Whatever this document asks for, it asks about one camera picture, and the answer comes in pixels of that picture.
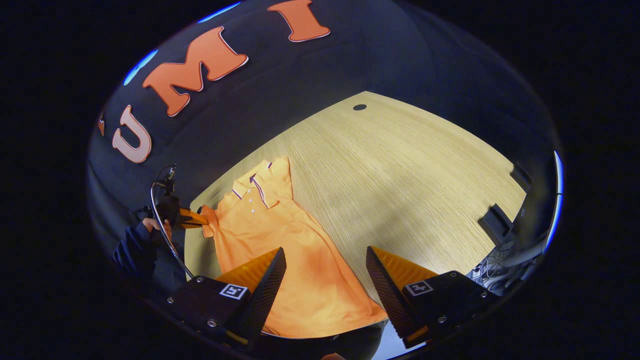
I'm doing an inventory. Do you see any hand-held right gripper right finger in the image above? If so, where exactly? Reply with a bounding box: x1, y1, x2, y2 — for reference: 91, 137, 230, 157
366, 245, 501, 350

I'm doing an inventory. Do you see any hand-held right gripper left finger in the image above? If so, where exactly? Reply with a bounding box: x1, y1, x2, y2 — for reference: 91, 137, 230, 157
162, 246, 288, 351

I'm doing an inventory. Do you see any orange T-shirt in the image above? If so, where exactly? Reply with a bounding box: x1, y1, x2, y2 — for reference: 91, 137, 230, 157
200, 156, 389, 340

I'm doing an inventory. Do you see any black table clamp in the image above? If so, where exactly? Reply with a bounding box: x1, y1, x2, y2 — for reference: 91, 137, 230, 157
478, 203, 514, 245
510, 164, 533, 193

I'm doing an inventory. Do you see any bundle of cables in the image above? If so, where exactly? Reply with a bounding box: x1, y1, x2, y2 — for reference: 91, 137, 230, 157
467, 240, 536, 296

